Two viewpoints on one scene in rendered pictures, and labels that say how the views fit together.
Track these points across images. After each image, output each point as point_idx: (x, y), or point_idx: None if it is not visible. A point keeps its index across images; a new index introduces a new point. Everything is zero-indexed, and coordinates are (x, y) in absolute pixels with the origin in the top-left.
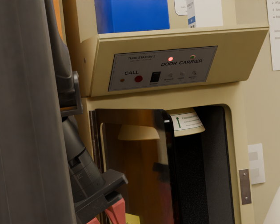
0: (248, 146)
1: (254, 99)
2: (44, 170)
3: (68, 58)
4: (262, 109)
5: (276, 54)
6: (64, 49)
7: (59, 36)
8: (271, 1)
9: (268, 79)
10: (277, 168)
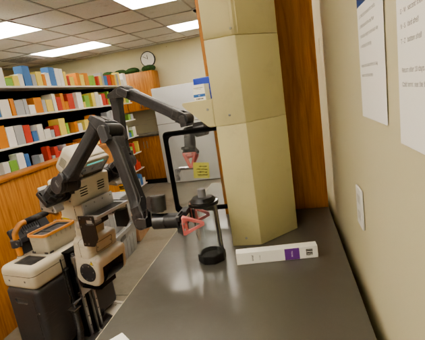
0: (357, 187)
1: (359, 142)
2: None
3: (171, 113)
4: (362, 156)
5: (363, 96)
6: (170, 111)
7: (167, 108)
8: (359, 25)
9: (363, 125)
10: (369, 226)
